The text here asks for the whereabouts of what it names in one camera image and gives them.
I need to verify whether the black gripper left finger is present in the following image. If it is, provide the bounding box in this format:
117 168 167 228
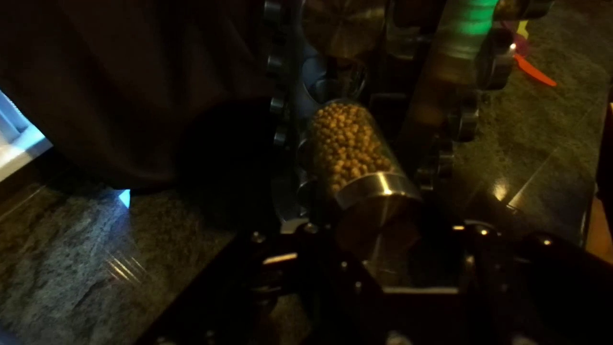
249 220 335 310

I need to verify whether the green lit spice jar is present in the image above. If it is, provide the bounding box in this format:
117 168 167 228
439 0 502 63

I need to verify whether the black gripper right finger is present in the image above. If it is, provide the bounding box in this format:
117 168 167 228
446 218 513 303

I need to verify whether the seed jar with metal lid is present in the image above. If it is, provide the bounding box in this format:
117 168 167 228
303 98 425 270

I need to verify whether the orange red utensil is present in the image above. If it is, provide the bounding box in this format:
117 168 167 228
509 50 559 90

